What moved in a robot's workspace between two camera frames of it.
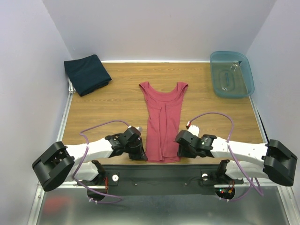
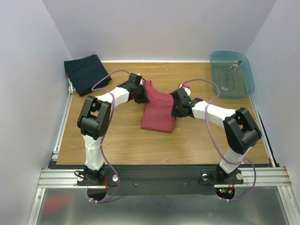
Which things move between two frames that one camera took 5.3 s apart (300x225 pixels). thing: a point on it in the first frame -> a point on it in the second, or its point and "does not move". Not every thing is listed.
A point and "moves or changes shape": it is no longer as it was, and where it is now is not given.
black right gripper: [183, 150] -> [176, 108]
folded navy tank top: [87, 74] does not move
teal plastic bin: [232, 75] does not move
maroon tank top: [163, 111] moves or changes shape
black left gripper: [140, 155] -> [145, 99]
